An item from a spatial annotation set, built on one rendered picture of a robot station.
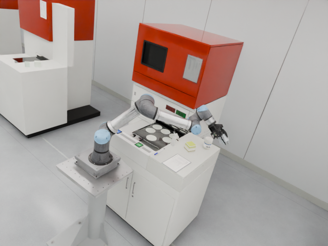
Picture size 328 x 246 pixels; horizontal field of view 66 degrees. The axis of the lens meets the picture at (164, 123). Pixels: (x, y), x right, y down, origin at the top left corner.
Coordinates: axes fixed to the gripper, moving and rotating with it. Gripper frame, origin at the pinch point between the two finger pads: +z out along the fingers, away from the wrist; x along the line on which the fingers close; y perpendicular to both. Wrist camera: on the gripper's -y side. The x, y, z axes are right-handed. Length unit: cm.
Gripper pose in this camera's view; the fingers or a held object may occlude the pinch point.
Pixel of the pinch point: (226, 142)
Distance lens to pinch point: 204.7
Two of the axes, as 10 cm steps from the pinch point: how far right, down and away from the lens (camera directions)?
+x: 6.7, -4.1, -6.2
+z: 5.6, 8.2, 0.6
